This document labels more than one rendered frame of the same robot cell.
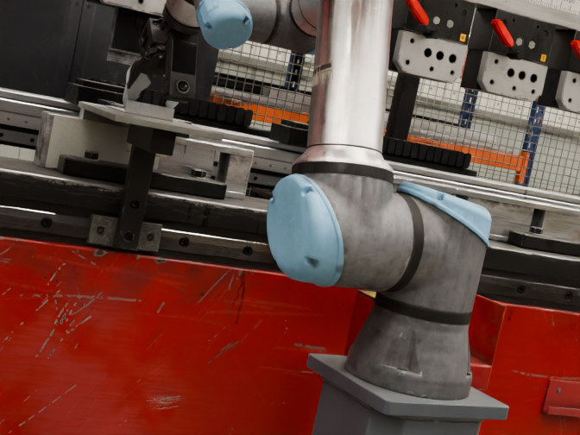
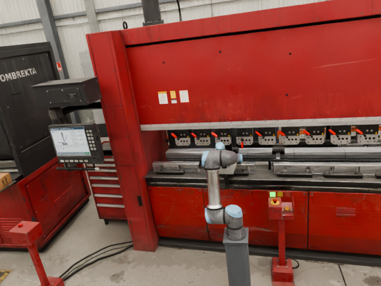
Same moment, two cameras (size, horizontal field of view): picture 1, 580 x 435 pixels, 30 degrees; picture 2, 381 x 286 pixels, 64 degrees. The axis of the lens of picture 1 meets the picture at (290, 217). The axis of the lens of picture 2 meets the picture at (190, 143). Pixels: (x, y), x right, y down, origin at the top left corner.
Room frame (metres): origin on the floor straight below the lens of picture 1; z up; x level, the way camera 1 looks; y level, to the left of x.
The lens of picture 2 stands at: (-0.25, -1.29, 2.23)
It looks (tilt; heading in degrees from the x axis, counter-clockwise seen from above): 20 degrees down; 43
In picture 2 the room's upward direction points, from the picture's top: 7 degrees counter-clockwise
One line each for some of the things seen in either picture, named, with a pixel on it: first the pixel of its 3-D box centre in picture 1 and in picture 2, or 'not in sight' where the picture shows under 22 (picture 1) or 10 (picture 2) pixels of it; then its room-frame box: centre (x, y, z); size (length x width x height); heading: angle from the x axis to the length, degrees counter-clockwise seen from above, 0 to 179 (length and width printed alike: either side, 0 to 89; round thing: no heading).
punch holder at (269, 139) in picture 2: not in sight; (267, 134); (2.11, -0.01, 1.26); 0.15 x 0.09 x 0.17; 115
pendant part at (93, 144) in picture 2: not in sight; (78, 142); (0.95, 1.19, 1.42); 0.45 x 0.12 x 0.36; 116
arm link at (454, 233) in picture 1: (431, 244); (233, 215); (1.28, -0.17, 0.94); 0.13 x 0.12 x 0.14; 119
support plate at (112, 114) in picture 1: (147, 120); (225, 167); (1.82, 0.27, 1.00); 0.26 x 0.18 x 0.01; 25
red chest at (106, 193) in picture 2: not in sight; (119, 184); (1.65, 1.84, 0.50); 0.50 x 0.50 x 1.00; 25
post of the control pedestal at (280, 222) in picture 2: not in sight; (281, 240); (1.84, -0.26, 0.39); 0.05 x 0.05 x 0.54; 29
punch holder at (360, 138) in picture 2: not in sight; (366, 132); (2.45, -0.74, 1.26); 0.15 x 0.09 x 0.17; 115
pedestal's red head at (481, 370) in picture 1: (425, 323); (280, 205); (1.84, -0.26, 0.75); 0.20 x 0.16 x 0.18; 119
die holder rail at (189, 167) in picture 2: not in sight; (176, 167); (1.73, 0.83, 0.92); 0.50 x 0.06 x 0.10; 115
